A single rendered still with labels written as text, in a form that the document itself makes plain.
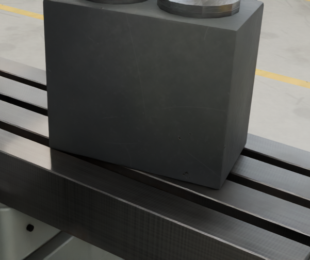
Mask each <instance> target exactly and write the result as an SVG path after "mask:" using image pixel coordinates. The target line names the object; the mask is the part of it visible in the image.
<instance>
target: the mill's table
mask: <svg viewBox="0 0 310 260"><path fill-rule="evenodd" d="M0 203H3V204H5V205H7V206H9V207H11V208H14V209H16V210H18V211H20V212H22V213H24V214H27V215H29V216H31V217H33V218H35V219H37V220H40V221H42V222H44V223H46V224H48V225H51V226H53V227H55V228H57V229H59V230H61V231H64V232H66V233H68V234H70V235H72V236H74V237H77V238H79V239H81V240H83V241H85V242H87V243H90V244H92V245H94V246H96V247H98V248H100V249H103V250H105V251H107V252H109V253H111V254H114V255H116V256H118V257H120V258H122V259H124V260H310V152H309V151H306V150H302V149H299V148H295V147H292V146H290V145H286V144H283V143H280V142H277V141H273V140H270V139H267V138H263V137H260V136H257V135H253V134H250V133H248V135H247V143H246V145H245V146H244V148H243V150H242V151H241V153H240V155H239V157H238V158H237V160H236V162H235V164H234V165H233V167H232V169H231V171H230V172H229V174H228V176H227V178H226V179H225V181H224V183H223V185H222V186H221V188H220V189H213V188H209V187H205V186H201V185H197V184H193V183H189V182H185V181H181V180H177V179H174V178H170V177H166V176H162V175H158V174H154V173H149V172H145V171H141V170H137V169H133V168H129V167H125V166H120V165H116V164H112V163H109V162H105V161H101V160H97V159H93V158H89V157H85V156H81V155H77V154H73V153H69V152H65V151H61V150H57V149H52V148H50V146H49V135H48V112H47V88H46V71H45V70H41V69H38V68H35V67H32V66H28V65H26V64H22V63H19V62H16V61H13V60H9V59H6V58H3V57H0Z"/></svg>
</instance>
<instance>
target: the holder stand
mask: <svg viewBox="0 0 310 260"><path fill-rule="evenodd" d="M263 10H264V3H263V2H261V1H255V0H43V19H44V42H45V65H46V88H47V112H48V135H49V146H50V148H52V149H57V150H61V151H65V152H69V153H73V154H77V155H81V156H85V157H89V158H93V159H97V160H101V161H105V162H108V163H112V164H116V165H120V166H125V167H129V168H133V169H137V170H141V171H145V172H149V173H154V174H158V175H162V176H166V177H170V178H174V179H177V180H181V181H185V182H189V183H193V184H197V185H201V186H205V187H209V188H213V189H220V188H221V186H222V185H223V183H224V181H225V179H226V178H227V176H228V174H229V172H230V171H231V169H232V167H233V165H234V164H235V162H236V160H237V158H238V157H239V155H240V153H241V151H242V150H243V148H244V146H245V145H246V143H247V135H248V127H249V118H250V111H251V103H252V95H253V87H254V79H255V71H256V63H257V55H258V47H259V39H260V31H261V26H262V18H263Z"/></svg>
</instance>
